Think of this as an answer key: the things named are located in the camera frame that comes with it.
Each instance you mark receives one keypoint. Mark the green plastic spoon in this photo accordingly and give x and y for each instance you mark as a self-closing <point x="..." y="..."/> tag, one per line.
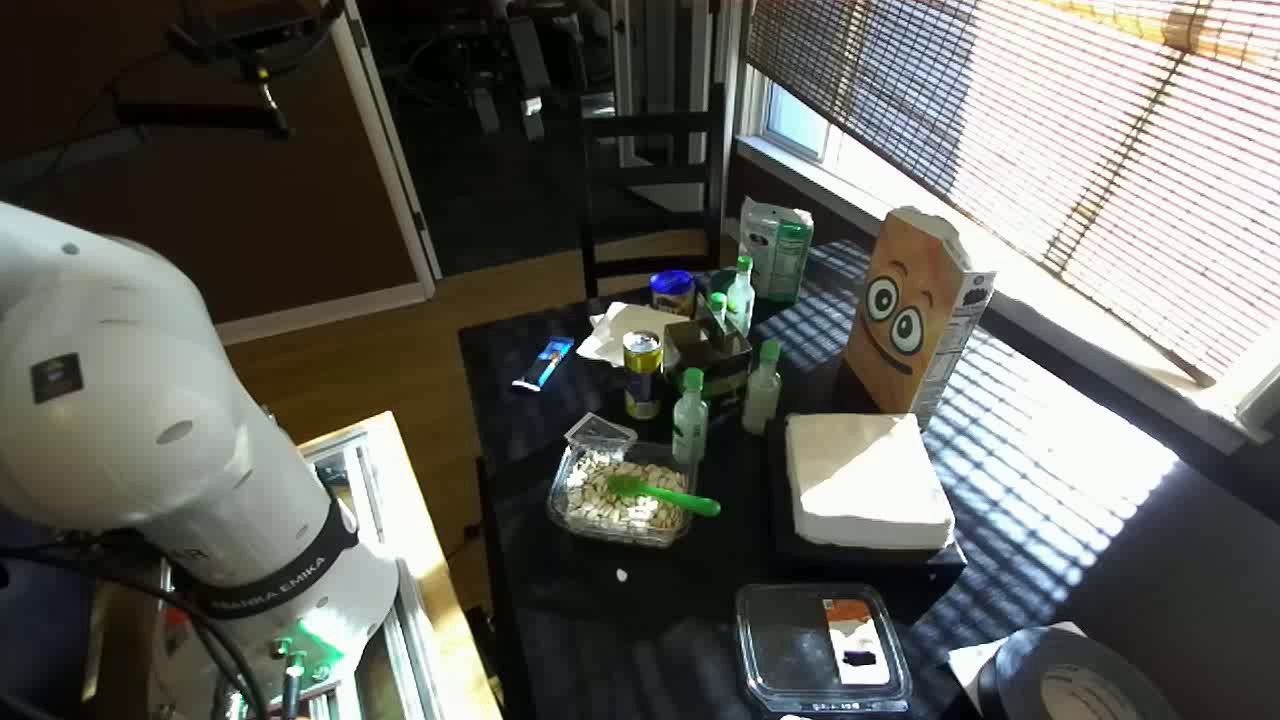
<point x="665" y="497"/>

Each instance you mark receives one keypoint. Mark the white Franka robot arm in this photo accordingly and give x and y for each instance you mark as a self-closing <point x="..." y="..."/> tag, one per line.
<point x="107" y="400"/>

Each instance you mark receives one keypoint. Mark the jar with blue lid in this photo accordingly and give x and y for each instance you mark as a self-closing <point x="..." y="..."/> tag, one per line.
<point x="675" y="285"/>

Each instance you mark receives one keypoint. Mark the clear lunch box with seeds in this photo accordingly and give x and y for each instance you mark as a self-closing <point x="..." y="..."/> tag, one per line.
<point x="603" y="520"/>

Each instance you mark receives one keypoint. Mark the loose white paper sheets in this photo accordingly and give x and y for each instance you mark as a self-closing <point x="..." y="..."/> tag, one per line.
<point x="627" y="328"/>

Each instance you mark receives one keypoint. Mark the clear bottle green cap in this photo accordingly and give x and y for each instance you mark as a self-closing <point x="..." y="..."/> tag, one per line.
<point x="688" y="420"/>
<point x="763" y="392"/>

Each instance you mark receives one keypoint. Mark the blue snack bar wrapper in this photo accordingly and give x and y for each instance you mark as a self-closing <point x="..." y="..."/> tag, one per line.
<point x="544" y="361"/>

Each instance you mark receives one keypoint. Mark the white bottle green cap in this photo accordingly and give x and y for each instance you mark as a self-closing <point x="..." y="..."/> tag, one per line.
<point x="740" y="297"/>

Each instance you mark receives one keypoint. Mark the black wooden chair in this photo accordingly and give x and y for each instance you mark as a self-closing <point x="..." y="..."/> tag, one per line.
<point x="645" y="123"/>

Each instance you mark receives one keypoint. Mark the white napkin stack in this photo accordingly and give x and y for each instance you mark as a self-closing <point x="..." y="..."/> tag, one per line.
<point x="862" y="481"/>

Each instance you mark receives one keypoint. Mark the brown paper bag with face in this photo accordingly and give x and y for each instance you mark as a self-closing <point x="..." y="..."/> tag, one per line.
<point x="905" y="320"/>

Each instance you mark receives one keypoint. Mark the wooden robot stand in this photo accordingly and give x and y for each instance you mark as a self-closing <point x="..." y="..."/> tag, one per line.
<point x="424" y="560"/>

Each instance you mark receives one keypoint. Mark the large window blind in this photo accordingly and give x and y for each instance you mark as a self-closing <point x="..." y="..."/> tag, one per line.
<point x="1064" y="134"/>

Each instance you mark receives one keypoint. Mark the white door frame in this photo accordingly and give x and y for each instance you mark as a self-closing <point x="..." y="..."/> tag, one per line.
<point x="402" y="175"/>

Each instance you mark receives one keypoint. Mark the grey duct tape roll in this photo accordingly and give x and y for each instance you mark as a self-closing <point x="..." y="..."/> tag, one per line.
<point x="1014" y="663"/>

